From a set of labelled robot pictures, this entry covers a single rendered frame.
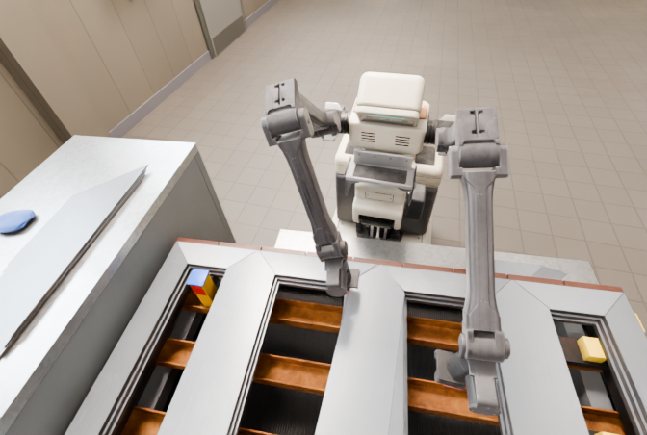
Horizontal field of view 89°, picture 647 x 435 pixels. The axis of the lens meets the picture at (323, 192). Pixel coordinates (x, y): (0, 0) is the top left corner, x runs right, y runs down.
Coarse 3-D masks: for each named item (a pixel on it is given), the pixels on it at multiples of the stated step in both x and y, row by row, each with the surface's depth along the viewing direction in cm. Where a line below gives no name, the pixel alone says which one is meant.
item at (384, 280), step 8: (368, 272) 115; (376, 272) 114; (384, 272) 114; (360, 280) 113; (368, 280) 113; (376, 280) 112; (384, 280) 112; (392, 280) 112; (384, 288) 110; (392, 288) 110; (400, 288) 110
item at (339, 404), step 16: (336, 400) 88; (352, 400) 88; (368, 400) 88; (384, 400) 88; (320, 416) 86; (336, 416) 86; (352, 416) 86; (368, 416) 86; (384, 416) 85; (384, 432) 83
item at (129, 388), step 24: (192, 264) 121; (312, 288) 116; (168, 312) 111; (264, 312) 107; (552, 312) 104; (264, 336) 105; (600, 336) 100; (144, 360) 101; (624, 384) 90; (120, 408) 92; (240, 408) 91; (504, 408) 87; (504, 432) 84
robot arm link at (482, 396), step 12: (468, 360) 66; (480, 360) 66; (480, 372) 65; (492, 372) 64; (468, 384) 66; (480, 384) 63; (492, 384) 63; (468, 396) 65; (480, 396) 62; (492, 396) 62; (480, 408) 63; (492, 408) 62
